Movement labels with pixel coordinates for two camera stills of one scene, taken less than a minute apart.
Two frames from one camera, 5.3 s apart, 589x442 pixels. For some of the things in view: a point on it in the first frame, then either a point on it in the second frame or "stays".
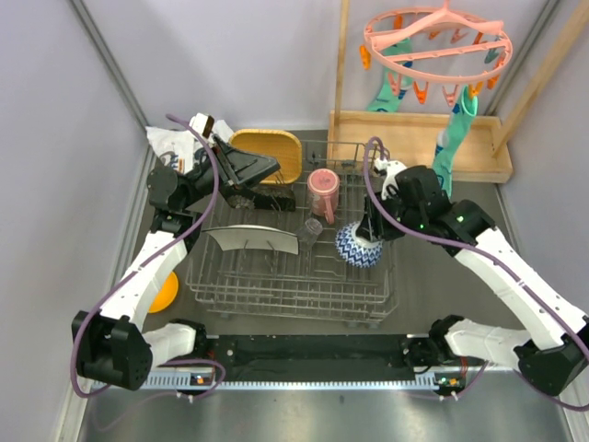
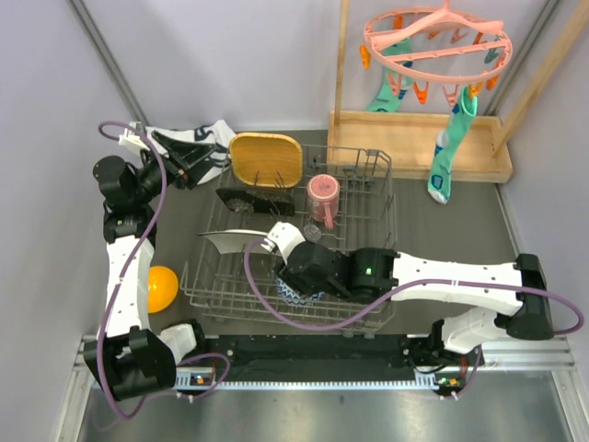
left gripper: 240,168 → 188,154
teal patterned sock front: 464,110 stays
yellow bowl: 167,294 stays
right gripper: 372,226 → 282,270
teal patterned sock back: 386,100 stays
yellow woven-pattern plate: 282,145 stays
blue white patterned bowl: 356,251 → 291,296
